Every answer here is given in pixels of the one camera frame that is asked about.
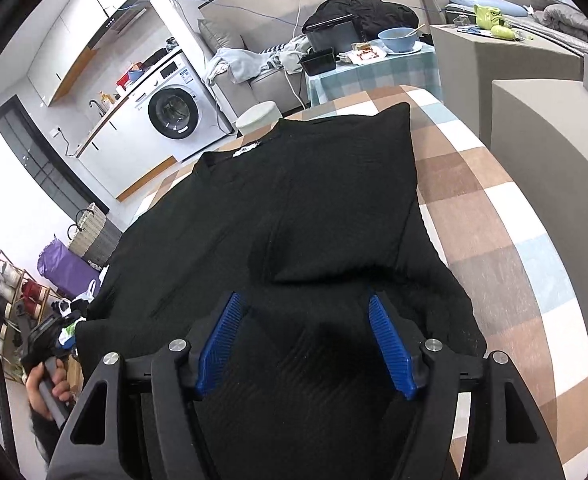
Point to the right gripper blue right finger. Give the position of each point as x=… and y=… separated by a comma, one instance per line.
x=397, y=358

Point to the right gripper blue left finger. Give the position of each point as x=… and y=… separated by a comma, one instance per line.
x=214, y=352

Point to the black knit sweater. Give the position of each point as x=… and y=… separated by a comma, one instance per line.
x=305, y=226

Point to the light blue clothes pile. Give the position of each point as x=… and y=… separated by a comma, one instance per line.
x=240, y=64

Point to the person's left hand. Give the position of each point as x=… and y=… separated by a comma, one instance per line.
x=42, y=385

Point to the purple bag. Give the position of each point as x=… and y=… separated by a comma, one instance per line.
x=66, y=271

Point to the shoe rack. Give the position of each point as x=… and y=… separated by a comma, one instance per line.
x=18, y=288

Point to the woven laundry basket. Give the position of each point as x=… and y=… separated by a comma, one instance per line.
x=93, y=237

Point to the checkered tablecloth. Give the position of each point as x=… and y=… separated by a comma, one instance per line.
x=486, y=231

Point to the white round stool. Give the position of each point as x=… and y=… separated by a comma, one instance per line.
x=260, y=115

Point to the white washing machine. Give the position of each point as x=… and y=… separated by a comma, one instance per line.
x=176, y=114

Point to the low beige cabinet step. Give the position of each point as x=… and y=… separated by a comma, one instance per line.
x=540, y=135

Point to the grey sofa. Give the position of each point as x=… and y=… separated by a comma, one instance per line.
x=285, y=85

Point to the green checkered side table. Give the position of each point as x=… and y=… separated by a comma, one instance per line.
x=417, y=68

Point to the small black tray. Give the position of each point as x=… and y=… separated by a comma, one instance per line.
x=318, y=62

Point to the beige cabinet block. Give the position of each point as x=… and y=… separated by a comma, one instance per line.
x=468, y=64

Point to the blue plastic bowl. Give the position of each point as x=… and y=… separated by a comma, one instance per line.
x=398, y=39

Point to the black storage bin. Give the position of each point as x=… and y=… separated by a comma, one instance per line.
x=337, y=34

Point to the range hood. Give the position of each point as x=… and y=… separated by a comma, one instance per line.
x=117, y=23

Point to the black jacket pile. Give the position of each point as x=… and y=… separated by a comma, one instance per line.
x=370, y=17

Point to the green plush toy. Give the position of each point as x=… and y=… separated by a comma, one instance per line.
x=491, y=19

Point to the blue pillow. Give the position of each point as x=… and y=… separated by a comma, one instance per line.
x=506, y=7

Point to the grey blanket pile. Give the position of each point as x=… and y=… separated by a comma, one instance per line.
x=562, y=17

